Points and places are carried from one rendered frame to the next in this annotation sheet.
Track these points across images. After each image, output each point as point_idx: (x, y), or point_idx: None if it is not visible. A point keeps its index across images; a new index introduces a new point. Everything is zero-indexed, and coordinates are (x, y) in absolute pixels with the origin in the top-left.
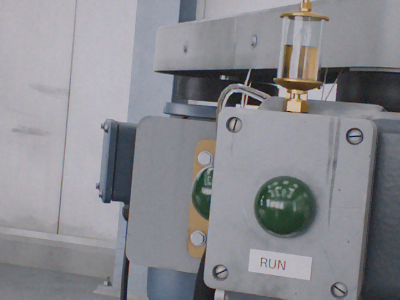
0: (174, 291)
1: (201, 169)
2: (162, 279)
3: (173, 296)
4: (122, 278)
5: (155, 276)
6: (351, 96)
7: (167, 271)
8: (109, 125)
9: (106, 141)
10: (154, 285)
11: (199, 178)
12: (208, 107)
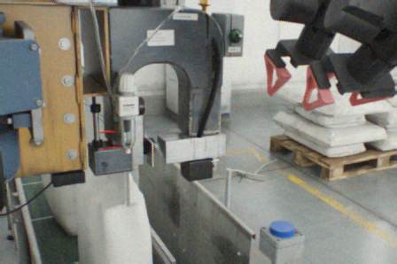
0: (19, 155)
1: (238, 31)
2: (13, 153)
3: (19, 159)
4: (3, 174)
5: (7, 157)
6: (159, 3)
7: (15, 144)
8: (37, 43)
9: (26, 58)
10: (7, 164)
11: (241, 33)
12: (5, 14)
